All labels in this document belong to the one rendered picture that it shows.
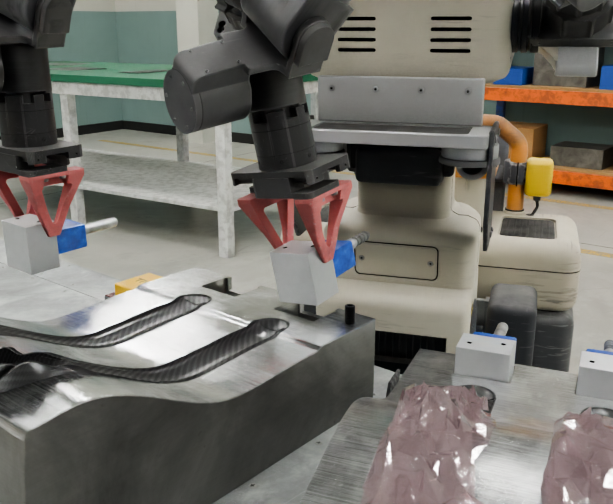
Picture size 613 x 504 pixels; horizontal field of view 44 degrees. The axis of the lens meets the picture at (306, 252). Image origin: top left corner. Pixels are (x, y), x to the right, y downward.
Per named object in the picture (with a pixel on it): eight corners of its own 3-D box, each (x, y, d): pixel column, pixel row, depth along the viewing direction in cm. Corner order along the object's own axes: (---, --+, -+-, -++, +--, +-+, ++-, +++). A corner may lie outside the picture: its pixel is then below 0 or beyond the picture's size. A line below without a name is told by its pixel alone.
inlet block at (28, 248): (104, 239, 94) (100, 197, 93) (129, 246, 91) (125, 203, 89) (7, 266, 85) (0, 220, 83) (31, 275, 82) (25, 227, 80)
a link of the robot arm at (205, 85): (340, 22, 62) (284, -36, 66) (221, 47, 56) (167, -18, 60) (307, 129, 71) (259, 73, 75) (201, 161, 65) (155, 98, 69)
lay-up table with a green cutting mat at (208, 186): (75, 177, 597) (63, 44, 567) (338, 217, 474) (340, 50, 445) (-56, 205, 505) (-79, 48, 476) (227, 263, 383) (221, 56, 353)
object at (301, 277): (353, 256, 86) (345, 210, 84) (390, 258, 82) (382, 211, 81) (279, 301, 76) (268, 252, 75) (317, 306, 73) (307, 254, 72)
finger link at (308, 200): (325, 275, 70) (306, 177, 67) (268, 270, 75) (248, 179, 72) (366, 250, 75) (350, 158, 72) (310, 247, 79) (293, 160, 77)
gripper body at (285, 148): (312, 191, 68) (296, 109, 65) (232, 191, 74) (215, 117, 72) (353, 171, 72) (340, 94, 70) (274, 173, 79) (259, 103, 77)
